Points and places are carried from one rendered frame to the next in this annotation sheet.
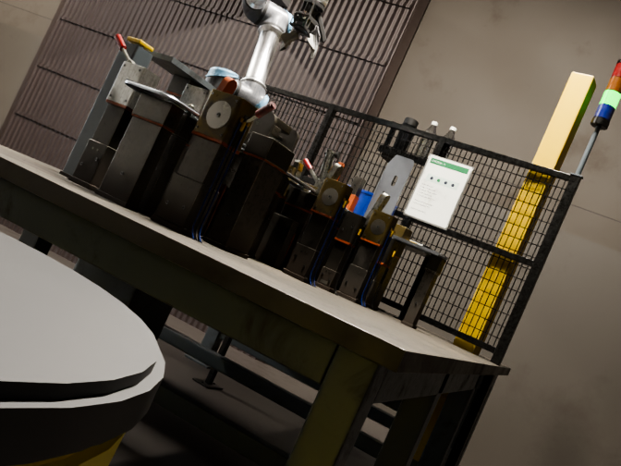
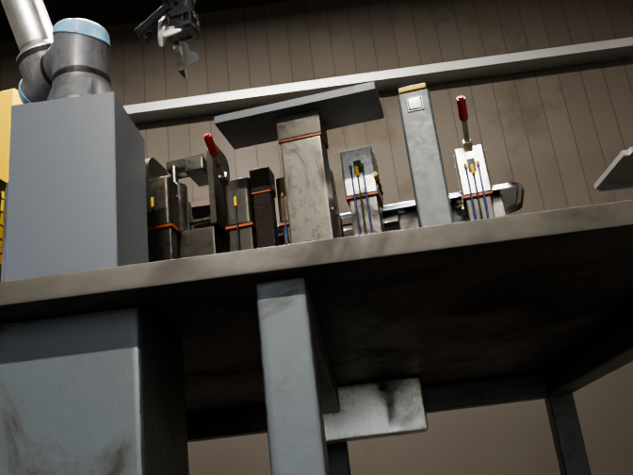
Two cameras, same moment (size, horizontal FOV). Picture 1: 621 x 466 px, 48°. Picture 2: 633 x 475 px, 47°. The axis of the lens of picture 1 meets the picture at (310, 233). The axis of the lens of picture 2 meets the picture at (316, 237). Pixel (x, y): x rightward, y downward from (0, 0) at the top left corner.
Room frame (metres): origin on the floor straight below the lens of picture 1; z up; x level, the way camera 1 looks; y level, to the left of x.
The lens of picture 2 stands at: (2.83, 1.95, 0.32)
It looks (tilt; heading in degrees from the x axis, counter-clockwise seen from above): 20 degrees up; 249
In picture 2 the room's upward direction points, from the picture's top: 7 degrees counter-clockwise
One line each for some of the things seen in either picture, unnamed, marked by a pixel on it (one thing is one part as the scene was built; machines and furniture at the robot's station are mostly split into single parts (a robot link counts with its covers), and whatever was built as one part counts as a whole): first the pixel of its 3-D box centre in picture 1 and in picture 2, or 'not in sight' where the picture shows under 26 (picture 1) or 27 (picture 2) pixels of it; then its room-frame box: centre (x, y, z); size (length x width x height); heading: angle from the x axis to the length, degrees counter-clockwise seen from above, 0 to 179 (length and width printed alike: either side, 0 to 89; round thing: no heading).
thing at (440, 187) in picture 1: (438, 191); not in sight; (3.16, -0.45, 1.30); 0.23 x 0.02 x 0.31; 59
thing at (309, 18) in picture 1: (308, 18); (179, 17); (2.54, 0.33, 1.58); 0.09 x 0.08 x 0.12; 149
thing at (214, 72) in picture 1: (220, 85); (80, 55); (2.80, 0.57, 1.27); 0.13 x 0.12 x 0.14; 113
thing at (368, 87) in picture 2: (192, 79); (300, 117); (2.32, 0.57, 1.16); 0.37 x 0.14 x 0.02; 149
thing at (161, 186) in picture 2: not in sight; (160, 258); (2.62, 0.36, 0.89); 0.09 x 0.08 x 0.38; 59
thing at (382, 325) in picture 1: (279, 274); (149, 376); (2.62, 0.04, 0.68); 2.56 x 1.61 x 0.04; 158
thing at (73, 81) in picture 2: not in sight; (81, 102); (2.79, 0.58, 1.15); 0.15 x 0.15 x 0.10
